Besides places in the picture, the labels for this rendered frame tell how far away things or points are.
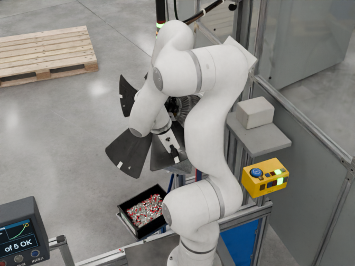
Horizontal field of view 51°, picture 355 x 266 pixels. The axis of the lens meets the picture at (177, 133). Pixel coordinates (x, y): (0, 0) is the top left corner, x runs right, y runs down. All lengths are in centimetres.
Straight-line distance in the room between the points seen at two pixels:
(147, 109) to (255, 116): 100
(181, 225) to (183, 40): 47
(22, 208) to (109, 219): 154
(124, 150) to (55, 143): 179
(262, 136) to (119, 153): 77
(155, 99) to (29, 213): 52
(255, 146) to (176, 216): 106
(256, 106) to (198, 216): 117
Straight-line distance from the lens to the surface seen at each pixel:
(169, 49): 84
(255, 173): 153
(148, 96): 115
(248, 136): 204
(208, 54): 85
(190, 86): 82
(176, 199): 100
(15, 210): 129
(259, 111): 205
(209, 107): 90
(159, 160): 149
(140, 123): 118
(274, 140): 205
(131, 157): 175
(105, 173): 309
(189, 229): 103
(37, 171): 327
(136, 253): 140
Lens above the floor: 216
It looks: 40 degrees down
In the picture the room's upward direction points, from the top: 2 degrees counter-clockwise
